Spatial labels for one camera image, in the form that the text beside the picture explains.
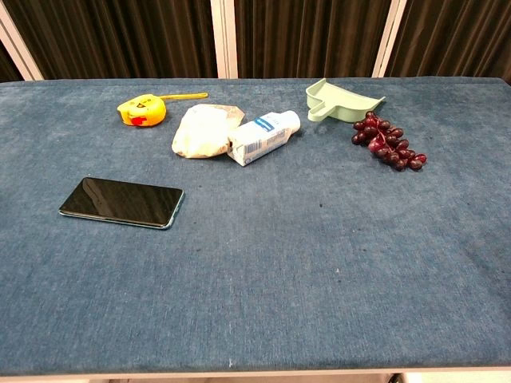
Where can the white and blue tube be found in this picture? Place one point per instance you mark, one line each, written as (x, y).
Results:
(259, 137)

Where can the blue fabric table cover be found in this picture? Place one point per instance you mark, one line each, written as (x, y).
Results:
(279, 259)

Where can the light green plastic dustpan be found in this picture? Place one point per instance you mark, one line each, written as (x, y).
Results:
(343, 105)

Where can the black smartphone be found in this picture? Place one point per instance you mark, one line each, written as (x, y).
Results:
(120, 202)

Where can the yellow cartoon tape measure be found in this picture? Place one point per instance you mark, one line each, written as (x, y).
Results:
(141, 111)

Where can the dark red grape bunch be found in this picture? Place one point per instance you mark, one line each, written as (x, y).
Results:
(387, 143)

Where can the dark pleated curtain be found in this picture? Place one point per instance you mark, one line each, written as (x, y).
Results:
(120, 36)

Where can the white frame post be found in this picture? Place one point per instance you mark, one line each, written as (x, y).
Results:
(389, 38)
(224, 38)
(18, 46)

